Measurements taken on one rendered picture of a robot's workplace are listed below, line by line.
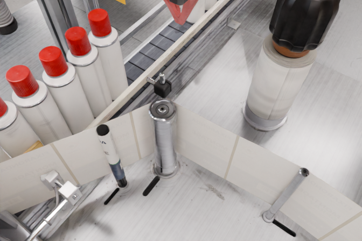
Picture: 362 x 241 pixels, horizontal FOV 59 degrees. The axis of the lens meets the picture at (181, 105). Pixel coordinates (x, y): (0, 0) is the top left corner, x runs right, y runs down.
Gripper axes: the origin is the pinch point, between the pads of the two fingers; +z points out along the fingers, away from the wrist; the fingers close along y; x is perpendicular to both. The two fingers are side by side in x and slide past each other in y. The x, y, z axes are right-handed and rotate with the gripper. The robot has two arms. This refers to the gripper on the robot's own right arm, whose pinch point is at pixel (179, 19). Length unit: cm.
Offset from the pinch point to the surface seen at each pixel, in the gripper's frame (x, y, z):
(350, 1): -20, 62, 25
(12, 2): 182, 58, 105
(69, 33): 12.1, -12.4, 0.1
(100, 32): 10.4, -7.9, 2.4
